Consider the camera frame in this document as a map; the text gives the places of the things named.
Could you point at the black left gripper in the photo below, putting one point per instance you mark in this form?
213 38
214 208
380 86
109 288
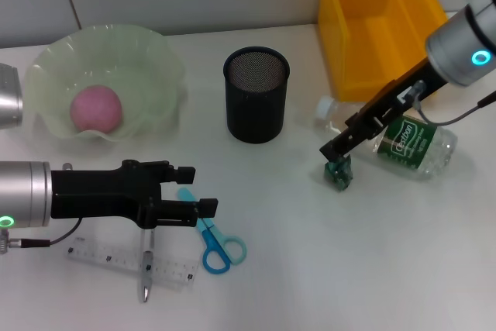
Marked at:
97 195

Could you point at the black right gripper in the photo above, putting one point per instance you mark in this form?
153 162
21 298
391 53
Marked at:
410 90

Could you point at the green plastic wrapper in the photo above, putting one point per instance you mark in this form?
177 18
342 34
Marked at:
341 176

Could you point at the clear green-label water bottle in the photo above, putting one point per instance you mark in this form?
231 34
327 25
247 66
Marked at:
414 145

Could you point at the pink peach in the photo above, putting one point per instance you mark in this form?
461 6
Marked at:
97 108

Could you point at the blue scissors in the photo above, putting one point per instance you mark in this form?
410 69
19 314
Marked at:
213 242

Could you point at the silver ballpoint pen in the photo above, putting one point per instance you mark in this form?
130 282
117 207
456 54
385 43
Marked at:
147 269

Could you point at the black mesh pen holder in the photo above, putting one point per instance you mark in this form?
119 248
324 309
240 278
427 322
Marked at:
255 110

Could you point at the transparent plastic ruler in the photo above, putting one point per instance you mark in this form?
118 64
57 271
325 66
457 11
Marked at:
100 255

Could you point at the pale green wavy glass plate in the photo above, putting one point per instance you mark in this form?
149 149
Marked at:
116 59

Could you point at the yellow plastic bin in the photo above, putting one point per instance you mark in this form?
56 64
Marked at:
360 36

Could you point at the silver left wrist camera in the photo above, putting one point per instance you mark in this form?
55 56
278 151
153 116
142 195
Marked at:
9 102

